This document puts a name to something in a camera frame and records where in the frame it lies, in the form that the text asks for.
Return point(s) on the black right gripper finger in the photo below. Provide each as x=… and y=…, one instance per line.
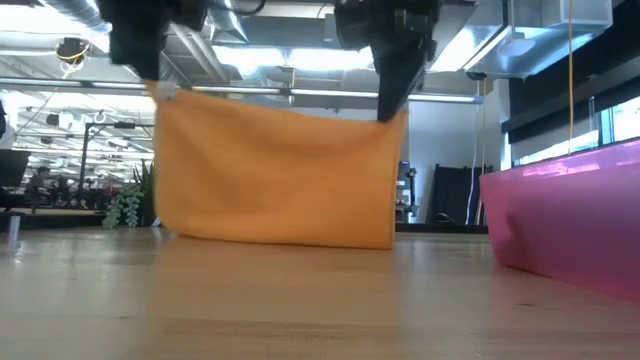
x=387, y=85
x=410, y=80

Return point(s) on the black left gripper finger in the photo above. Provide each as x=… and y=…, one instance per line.
x=147, y=70

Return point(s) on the orange microfiber towel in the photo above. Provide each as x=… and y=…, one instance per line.
x=275, y=175

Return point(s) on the pink plastic basket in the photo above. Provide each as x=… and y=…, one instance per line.
x=570, y=220

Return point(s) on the grey equipment cart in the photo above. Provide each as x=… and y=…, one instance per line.
x=407, y=195

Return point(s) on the black curtain panel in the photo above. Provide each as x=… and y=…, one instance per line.
x=455, y=195

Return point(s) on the green artificial potted plant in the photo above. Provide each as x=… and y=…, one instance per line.
x=125, y=205

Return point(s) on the person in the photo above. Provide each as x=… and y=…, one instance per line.
x=40, y=180

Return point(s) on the dark background monitor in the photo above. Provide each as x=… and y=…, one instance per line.
x=12, y=167

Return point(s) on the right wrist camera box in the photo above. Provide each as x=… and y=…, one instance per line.
x=352, y=25

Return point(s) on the silver corrugated ceiling duct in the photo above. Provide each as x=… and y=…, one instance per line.
x=75, y=10

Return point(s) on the distant black gantry frame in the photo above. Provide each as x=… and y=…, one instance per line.
x=100, y=125

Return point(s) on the silver rectangular air duct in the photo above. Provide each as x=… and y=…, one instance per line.
x=525, y=55

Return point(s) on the black aluminium table frame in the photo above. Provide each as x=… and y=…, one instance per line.
x=440, y=228

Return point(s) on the silver metal post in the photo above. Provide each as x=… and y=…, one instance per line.
x=15, y=232

